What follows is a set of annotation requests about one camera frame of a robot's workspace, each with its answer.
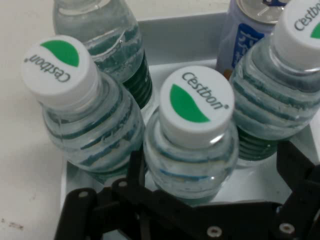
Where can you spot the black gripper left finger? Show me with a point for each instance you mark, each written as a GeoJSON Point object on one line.
{"type": "Point", "coordinates": [110, 212]}

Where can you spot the purple and white drink can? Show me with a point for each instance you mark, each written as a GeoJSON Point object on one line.
{"type": "Point", "coordinates": [240, 42]}

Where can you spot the white and blue cardboard box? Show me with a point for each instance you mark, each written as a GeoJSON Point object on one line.
{"type": "Point", "coordinates": [180, 42]}

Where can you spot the clear water bottle green label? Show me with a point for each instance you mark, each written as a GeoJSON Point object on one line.
{"type": "Point", "coordinates": [190, 160]}
{"type": "Point", "coordinates": [270, 100]}
{"type": "Point", "coordinates": [105, 42]}
{"type": "Point", "coordinates": [87, 130]}

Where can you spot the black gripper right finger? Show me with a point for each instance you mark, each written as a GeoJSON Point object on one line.
{"type": "Point", "coordinates": [303, 185]}

